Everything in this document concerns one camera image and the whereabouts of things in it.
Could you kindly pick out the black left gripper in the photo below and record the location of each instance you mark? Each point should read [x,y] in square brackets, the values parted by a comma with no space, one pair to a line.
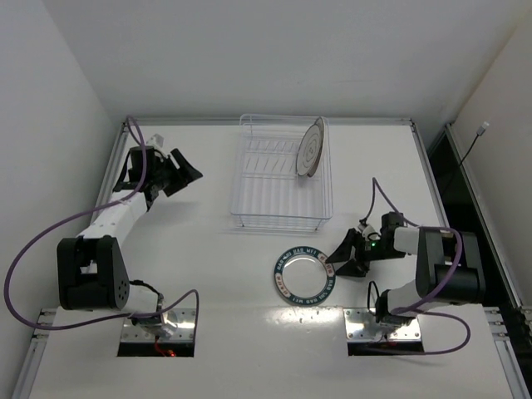
[169,176]

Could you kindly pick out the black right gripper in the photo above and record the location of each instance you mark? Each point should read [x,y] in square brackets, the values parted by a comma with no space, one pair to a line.
[359,251]

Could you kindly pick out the plate with dark green rim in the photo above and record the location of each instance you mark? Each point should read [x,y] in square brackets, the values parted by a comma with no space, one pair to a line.
[302,277]

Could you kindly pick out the white wire dish rack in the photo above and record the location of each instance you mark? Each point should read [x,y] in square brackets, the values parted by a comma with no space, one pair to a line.
[267,192]

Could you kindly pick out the white plate green clover design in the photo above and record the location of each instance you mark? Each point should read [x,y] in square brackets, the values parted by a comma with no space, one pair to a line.
[307,151]

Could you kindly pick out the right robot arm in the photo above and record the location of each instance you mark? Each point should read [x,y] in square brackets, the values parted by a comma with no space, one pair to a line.
[448,269]

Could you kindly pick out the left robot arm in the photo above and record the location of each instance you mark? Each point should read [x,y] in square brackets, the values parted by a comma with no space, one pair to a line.
[91,270]

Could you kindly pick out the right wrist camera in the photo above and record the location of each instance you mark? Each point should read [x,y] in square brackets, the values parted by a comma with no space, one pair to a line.
[367,231]

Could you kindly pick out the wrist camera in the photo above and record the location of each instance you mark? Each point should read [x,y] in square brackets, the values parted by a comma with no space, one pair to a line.
[156,141]
[367,231]

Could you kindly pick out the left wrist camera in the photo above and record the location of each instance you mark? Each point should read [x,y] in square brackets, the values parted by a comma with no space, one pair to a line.
[156,141]

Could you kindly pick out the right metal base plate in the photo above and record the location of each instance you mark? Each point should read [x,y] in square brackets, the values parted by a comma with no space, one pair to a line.
[361,327]

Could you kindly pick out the metal base plate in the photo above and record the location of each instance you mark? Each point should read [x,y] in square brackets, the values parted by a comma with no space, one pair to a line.
[174,326]
[361,327]

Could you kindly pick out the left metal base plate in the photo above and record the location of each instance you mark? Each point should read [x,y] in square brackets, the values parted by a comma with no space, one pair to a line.
[174,326]

